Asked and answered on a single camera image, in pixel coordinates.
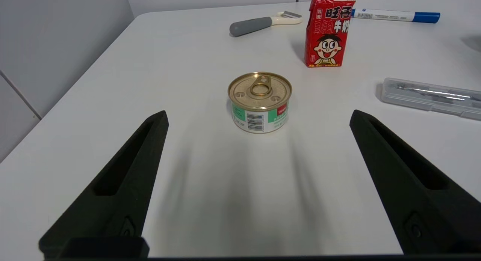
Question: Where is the clear plastic compass case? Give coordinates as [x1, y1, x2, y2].
[380, 78, 481, 121]

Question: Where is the white marker with blue cap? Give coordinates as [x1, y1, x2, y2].
[351, 8, 441, 24]

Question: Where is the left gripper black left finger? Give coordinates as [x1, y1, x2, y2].
[39, 110, 169, 259]

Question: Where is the grey handled cream peeler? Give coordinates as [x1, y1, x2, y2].
[229, 11, 303, 37]

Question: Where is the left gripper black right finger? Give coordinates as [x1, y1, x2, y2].
[349, 110, 481, 256]

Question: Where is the gold lid tin can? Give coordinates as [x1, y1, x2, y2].
[227, 72, 293, 134]

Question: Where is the red cartoon milk carton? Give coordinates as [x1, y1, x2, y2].
[304, 0, 356, 68]

